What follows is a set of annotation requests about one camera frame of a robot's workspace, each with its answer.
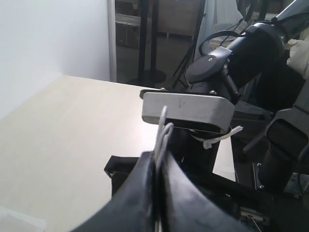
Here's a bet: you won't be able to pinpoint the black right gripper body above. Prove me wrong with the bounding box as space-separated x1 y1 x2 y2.
103 125 309 232

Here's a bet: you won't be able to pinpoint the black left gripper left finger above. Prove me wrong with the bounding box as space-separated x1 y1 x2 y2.
74 151 155 232

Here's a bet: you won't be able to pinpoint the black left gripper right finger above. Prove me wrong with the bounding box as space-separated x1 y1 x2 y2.
159 151 251 232

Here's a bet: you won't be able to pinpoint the white wired earphones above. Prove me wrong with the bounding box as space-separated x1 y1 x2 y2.
154 105 175 174

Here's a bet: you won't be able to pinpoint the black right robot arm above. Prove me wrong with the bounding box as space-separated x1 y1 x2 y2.
78 0 309 232

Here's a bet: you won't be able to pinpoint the black stanchion pole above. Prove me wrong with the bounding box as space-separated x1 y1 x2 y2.
138 0 167 84

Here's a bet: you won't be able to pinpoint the black tripod stand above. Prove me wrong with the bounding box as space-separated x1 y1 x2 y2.
171 0 206 89

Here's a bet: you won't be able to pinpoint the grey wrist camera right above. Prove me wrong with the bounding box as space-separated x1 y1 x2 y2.
140 89 235 134

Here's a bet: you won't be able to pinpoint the aluminium wall edge post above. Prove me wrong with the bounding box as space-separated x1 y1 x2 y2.
107 0 117 82

